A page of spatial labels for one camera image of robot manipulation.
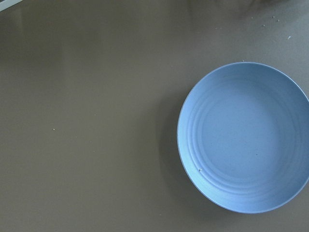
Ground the blue round plate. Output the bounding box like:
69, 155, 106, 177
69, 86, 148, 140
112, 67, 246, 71
177, 62, 309, 214

